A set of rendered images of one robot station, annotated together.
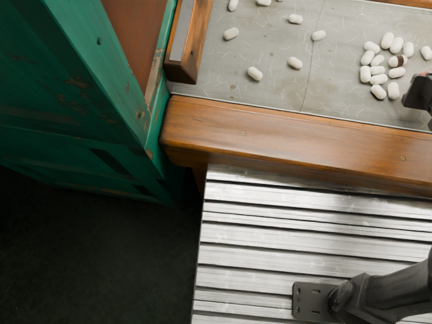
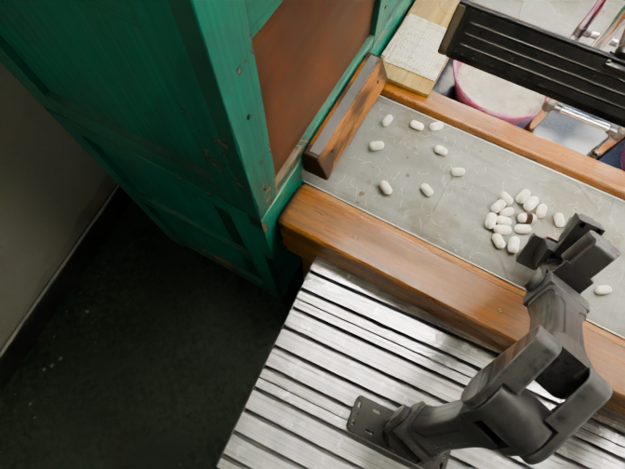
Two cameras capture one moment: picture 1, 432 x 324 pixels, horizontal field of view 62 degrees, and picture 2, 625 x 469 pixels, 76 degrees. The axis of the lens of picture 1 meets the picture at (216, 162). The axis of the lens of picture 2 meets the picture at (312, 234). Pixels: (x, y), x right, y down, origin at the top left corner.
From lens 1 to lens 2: 14 cm
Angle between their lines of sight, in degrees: 8
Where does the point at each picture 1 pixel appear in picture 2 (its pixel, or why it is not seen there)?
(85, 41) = (238, 113)
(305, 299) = (363, 414)
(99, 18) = (255, 100)
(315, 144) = (419, 269)
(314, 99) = (434, 229)
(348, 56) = (480, 199)
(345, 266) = (414, 398)
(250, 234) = (332, 335)
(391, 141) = (494, 290)
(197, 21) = (346, 126)
